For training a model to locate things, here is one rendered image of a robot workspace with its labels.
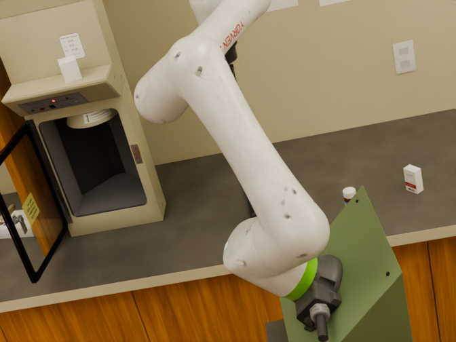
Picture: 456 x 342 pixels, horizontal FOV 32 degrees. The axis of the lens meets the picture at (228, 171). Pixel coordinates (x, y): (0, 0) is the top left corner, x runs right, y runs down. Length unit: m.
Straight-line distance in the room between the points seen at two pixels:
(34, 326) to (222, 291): 0.62
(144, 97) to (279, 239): 0.44
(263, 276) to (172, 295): 0.78
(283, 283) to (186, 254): 0.73
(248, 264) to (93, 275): 0.89
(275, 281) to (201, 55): 0.52
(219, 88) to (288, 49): 1.22
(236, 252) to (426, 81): 1.39
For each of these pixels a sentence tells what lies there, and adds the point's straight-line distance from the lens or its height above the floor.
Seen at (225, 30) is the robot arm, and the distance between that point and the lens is 1.94.
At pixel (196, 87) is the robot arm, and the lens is 1.63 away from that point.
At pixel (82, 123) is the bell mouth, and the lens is 2.53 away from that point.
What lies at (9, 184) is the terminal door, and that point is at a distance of 2.39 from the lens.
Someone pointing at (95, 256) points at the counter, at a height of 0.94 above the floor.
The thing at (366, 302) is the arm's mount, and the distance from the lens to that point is 1.70.
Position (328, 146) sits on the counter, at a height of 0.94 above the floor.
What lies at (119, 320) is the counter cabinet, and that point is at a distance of 2.57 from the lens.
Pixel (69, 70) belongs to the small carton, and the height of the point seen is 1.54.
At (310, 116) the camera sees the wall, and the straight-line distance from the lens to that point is 2.93.
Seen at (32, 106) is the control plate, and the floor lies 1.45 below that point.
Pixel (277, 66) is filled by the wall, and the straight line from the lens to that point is 2.84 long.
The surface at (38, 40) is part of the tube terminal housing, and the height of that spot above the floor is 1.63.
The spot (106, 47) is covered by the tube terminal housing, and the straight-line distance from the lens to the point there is 2.40.
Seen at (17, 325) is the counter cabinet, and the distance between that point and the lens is 2.66.
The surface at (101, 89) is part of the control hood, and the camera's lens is 2.36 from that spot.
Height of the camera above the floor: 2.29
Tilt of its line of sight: 29 degrees down
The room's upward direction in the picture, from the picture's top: 15 degrees counter-clockwise
